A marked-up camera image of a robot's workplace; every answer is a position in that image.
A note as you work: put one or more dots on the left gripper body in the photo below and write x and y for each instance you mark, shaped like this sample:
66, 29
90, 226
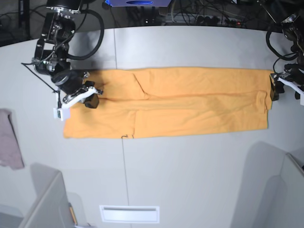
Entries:
296, 74

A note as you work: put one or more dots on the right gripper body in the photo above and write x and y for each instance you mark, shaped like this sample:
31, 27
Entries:
72, 83

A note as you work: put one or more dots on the yellow T-shirt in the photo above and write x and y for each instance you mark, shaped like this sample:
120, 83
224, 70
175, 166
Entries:
175, 101

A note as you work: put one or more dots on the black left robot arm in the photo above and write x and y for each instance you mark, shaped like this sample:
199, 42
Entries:
293, 30

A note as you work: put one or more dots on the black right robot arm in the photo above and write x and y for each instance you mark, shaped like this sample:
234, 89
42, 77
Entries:
53, 59

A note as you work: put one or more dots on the purple blue box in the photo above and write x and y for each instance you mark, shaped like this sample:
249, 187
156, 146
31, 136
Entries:
129, 3

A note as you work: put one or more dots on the pink folded cloth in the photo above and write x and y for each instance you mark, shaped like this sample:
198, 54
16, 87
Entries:
10, 154

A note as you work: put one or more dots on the grey right bin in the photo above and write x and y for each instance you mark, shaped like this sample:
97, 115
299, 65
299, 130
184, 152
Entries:
290, 212

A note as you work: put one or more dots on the grey bin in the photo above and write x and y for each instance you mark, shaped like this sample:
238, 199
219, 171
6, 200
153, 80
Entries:
290, 212
51, 208

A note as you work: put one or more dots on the pencil in bin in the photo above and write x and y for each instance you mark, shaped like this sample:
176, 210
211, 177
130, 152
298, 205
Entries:
73, 215

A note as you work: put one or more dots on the grey left bin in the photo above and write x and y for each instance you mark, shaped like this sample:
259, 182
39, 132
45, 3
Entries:
51, 208

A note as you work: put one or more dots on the white table slot plate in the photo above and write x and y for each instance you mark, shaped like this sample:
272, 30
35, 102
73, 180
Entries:
130, 214

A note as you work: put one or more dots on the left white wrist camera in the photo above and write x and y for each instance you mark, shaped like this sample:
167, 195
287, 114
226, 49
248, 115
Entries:
296, 87

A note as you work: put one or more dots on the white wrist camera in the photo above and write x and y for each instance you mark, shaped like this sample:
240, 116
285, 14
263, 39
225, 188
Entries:
296, 87
62, 111

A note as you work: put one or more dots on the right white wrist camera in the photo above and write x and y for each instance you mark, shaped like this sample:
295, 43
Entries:
62, 111

